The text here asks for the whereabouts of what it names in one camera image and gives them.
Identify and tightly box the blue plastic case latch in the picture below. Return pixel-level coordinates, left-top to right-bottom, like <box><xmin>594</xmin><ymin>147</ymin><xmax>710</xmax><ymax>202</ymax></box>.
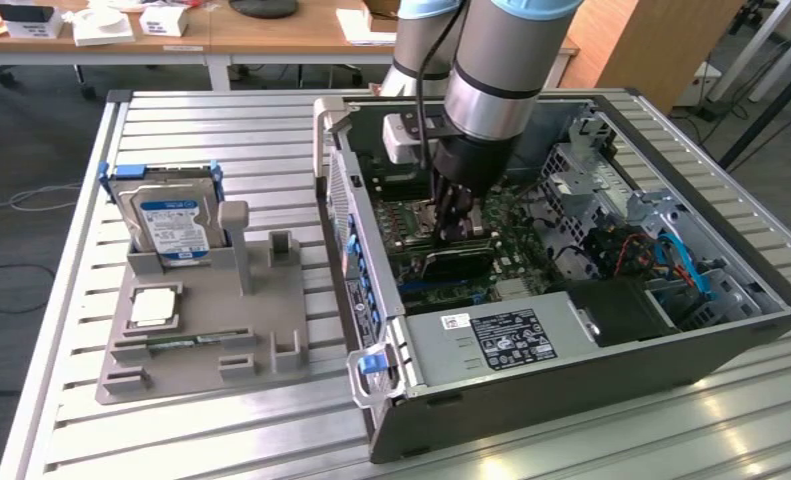
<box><xmin>353</xmin><ymin>352</ymin><xmax>387</xmax><ymax>377</ymax></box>

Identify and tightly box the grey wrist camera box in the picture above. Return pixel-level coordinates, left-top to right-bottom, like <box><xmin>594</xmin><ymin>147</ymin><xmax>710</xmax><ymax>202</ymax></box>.
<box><xmin>381</xmin><ymin>112</ymin><xmax>449</xmax><ymax>164</ymax></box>

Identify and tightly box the metal disk bay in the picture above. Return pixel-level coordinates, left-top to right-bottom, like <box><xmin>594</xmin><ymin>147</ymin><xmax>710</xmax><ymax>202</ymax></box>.
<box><xmin>647</xmin><ymin>267</ymin><xmax>767</xmax><ymax>332</ymax></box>

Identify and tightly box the wooden cabinet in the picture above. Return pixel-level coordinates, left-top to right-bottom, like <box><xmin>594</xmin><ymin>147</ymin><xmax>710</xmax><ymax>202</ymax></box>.
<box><xmin>558</xmin><ymin>0</ymin><xmax>747</xmax><ymax>115</ymax></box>

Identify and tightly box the black slanted pole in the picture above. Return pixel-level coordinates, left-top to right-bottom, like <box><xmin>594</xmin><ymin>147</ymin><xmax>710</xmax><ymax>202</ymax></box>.
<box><xmin>718</xmin><ymin>29</ymin><xmax>791</xmax><ymax>171</ymax></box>

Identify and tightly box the white table frame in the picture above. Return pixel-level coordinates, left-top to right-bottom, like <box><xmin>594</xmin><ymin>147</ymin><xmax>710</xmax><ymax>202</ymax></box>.
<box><xmin>707</xmin><ymin>0</ymin><xmax>791</xmax><ymax>142</ymax></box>

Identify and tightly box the blue expansion slot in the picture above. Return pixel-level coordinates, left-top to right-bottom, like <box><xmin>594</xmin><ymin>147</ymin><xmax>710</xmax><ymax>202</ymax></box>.
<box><xmin>399</xmin><ymin>277</ymin><xmax>471</xmax><ymax>296</ymax></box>

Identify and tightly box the white round-topped box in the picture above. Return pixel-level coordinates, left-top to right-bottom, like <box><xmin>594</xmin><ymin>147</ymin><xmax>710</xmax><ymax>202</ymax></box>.
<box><xmin>70</xmin><ymin>7</ymin><xmax>135</xmax><ymax>47</ymax></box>

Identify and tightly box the white box black lid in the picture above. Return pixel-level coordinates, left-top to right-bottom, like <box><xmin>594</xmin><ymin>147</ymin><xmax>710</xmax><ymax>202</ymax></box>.
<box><xmin>0</xmin><ymin>2</ymin><xmax>62</xmax><ymax>39</ymax></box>

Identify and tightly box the perforated metal drive cage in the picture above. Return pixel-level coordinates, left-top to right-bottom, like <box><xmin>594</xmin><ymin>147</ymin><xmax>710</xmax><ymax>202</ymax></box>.
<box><xmin>540</xmin><ymin>112</ymin><xmax>640</xmax><ymax>241</ymax></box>

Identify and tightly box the grey power supply unit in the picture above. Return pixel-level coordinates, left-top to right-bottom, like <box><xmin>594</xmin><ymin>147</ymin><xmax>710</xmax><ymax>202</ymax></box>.
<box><xmin>401</xmin><ymin>292</ymin><xmax>600</xmax><ymax>387</ymax></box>

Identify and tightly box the hard disk in blue caddy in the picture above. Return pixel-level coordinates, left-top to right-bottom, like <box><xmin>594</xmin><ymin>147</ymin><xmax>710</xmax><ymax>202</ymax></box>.
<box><xmin>97</xmin><ymin>159</ymin><xmax>231</xmax><ymax>262</ymax></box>

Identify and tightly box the wooden desk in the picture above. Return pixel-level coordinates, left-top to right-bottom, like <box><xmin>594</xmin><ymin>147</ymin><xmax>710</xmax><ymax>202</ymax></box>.
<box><xmin>0</xmin><ymin>0</ymin><xmax>213</xmax><ymax>94</ymax></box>
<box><xmin>207</xmin><ymin>0</ymin><xmax>580</xmax><ymax>92</ymax></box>

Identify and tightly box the open black PC case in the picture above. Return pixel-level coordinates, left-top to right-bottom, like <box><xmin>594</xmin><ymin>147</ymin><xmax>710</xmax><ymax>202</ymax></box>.
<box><xmin>311</xmin><ymin>92</ymin><xmax>791</xmax><ymax>464</ymax></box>

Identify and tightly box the small white printed box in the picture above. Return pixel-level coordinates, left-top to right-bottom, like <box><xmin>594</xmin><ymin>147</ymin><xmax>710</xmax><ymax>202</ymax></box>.
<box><xmin>139</xmin><ymin>7</ymin><xmax>191</xmax><ymax>37</ymax></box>

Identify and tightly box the grey plastic parts rack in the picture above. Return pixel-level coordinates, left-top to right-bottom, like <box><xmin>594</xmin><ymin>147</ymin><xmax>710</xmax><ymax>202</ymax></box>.
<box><xmin>93</xmin><ymin>199</ymin><xmax>313</xmax><ymax>406</ymax></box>

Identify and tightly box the green RAM stick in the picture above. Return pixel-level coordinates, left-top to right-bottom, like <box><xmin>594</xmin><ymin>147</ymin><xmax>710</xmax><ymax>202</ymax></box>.
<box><xmin>145</xmin><ymin>329</ymin><xmax>227</xmax><ymax>346</ymax></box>

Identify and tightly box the metal CPU socket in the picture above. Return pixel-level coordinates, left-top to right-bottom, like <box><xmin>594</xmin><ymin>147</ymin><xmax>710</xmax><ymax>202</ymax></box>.
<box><xmin>411</xmin><ymin>199</ymin><xmax>444</xmax><ymax>239</ymax></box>

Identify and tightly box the silver finned heatsink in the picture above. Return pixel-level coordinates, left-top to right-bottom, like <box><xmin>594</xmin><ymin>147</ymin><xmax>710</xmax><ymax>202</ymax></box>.
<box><xmin>497</xmin><ymin>279</ymin><xmax>536</xmax><ymax>301</ymax></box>

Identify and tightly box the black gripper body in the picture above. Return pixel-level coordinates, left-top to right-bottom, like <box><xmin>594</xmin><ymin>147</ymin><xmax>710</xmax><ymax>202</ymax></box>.
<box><xmin>431</xmin><ymin>133</ymin><xmax>520</xmax><ymax>195</ymax></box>

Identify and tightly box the black fan shroud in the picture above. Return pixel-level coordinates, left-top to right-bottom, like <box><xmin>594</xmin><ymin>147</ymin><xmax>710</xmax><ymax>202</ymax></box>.
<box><xmin>566</xmin><ymin>277</ymin><xmax>678</xmax><ymax>349</ymax></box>

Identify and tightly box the red orange wire bundle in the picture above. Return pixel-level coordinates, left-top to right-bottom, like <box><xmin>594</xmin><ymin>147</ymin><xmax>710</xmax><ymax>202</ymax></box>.
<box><xmin>618</xmin><ymin>234</ymin><xmax>694</xmax><ymax>287</ymax></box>

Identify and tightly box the blue data wire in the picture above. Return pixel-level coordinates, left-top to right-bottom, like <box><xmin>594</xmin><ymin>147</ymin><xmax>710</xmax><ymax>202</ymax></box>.
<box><xmin>658</xmin><ymin>232</ymin><xmax>720</xmax><ymax>301</ymax></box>

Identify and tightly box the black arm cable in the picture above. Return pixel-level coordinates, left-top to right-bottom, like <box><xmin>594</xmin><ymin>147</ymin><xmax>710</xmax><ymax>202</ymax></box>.
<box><xmin>415</xmin><ymin>0</ymin><xmax>471</xmax><ymax>170</ymax></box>

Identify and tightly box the white paper stack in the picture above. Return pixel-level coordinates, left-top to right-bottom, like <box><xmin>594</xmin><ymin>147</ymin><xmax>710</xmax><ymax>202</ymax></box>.
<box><xmin>336</xmin><ymin>7</ymin><xmax>397</xmax><ymax>47</ymax></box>

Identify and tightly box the black Nvidia graphics card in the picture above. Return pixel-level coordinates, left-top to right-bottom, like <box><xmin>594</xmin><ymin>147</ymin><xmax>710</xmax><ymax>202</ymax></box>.
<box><xmin>424</xmin><ymin>247</ymin><xmax>500</xmax><ymax>284</ymax></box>

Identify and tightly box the black round stand base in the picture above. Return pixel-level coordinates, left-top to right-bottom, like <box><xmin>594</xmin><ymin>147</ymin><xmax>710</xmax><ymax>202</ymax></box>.
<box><xmin>227</xmin><ymin>0</ymin><xmax>300</xmax><ymax>20</ymax></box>

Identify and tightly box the white floor device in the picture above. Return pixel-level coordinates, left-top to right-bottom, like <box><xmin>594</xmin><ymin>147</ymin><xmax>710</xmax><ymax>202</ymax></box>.
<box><xmin>674</xmin><ymin>62</ymin><xmax>723</xmax><ymax>109</ymax></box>

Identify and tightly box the black floor cable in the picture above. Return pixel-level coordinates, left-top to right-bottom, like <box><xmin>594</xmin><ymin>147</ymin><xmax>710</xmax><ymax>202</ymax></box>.
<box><xmin>0</xmin><ymin>264</ymin><xmax>53</xmax><ymax>281</ymax></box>

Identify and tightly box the white floor cable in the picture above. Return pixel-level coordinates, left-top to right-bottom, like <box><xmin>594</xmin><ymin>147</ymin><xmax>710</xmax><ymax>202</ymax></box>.
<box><xmin>0</xmin><ymin>182</ymin><xmax>82</xmax><ymax>211</ymax></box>

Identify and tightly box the silver CPU chip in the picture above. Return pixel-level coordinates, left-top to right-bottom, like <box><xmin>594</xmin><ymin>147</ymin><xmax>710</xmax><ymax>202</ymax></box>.
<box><xmin>131</xmin><ymin>288</ymin><xmax>176</xmax><ymax>329</ymax></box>

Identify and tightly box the green Dell motherboard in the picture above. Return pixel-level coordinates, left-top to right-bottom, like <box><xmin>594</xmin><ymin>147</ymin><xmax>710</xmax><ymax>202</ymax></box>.
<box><xmin>365</xmin><ymin>164</ymin><xmax>570</xmax><ymax>317</ymax></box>

